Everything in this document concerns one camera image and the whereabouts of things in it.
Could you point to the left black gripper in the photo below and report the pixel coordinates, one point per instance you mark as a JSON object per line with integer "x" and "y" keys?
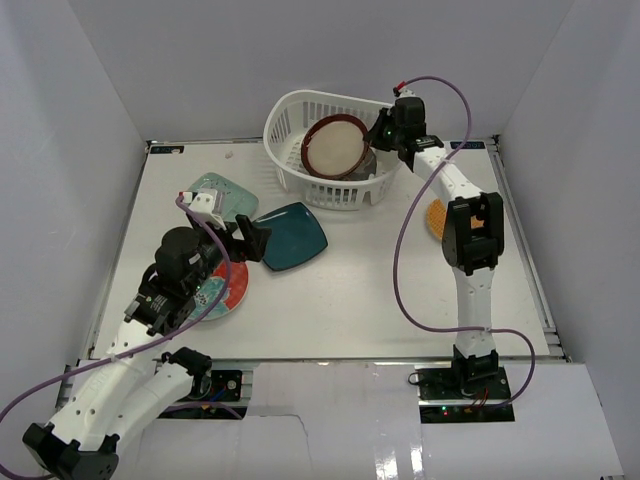
{"x": 239, "y": 242}

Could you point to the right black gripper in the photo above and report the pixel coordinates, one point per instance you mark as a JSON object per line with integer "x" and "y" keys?
{"x": 373, "y": 137}

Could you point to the dark teal square plate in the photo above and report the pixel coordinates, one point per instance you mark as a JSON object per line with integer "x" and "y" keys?
{"x": 296, "y": 237}

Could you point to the dark red round plate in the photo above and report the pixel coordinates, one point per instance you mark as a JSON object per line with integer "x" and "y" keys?
{"x": 334, "y": 147}

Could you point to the red and teal floral plate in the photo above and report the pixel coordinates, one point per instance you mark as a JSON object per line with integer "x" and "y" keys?
{"x": 232, "y": 297}

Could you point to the teal scalloped round plate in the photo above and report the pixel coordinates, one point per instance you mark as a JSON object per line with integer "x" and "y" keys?
{"x": 365, "y": 169}

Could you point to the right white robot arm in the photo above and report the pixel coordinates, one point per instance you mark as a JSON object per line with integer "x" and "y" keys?
{"x": 472, "y": 239}

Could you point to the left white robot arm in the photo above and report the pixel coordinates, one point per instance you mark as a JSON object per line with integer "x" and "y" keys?
{"x": 125, "y": 391}

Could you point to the white plastic basket bin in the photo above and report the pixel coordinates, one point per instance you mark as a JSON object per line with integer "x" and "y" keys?
{"x": 286, "y": 126}

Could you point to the light green rectangular plate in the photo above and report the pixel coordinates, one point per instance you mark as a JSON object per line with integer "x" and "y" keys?
{"x": 238, "y": 200}

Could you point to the right blue table label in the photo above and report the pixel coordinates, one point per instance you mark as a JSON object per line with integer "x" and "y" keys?
{"x": 471, "y": 145}

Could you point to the blue table label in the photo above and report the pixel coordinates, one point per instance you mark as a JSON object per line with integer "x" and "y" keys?
{"x": 164, "y": 149}
{"x": 471, "y": 145}

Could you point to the orange woven round plate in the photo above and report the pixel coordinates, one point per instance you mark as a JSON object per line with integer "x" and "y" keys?
{"x": 436, "y": 218}

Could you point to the left blue table label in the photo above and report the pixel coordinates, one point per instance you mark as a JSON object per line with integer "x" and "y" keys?
{"x": 164, "y": 149}

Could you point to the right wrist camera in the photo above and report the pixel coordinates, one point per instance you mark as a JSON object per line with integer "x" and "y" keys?
{"x": 402, "y": 90}

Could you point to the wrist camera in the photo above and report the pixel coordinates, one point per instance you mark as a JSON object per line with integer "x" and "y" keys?
{"x": 402, "y": 90}
{"x": 206, "y": 205}

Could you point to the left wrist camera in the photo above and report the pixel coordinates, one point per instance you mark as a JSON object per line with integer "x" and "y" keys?
{"x": 206, "y": 205}

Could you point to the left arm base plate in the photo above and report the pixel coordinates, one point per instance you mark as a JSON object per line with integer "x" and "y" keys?
{"x": 218, "y": 385}

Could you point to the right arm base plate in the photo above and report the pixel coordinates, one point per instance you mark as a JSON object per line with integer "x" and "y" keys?
{"x": 443, "y": 401}

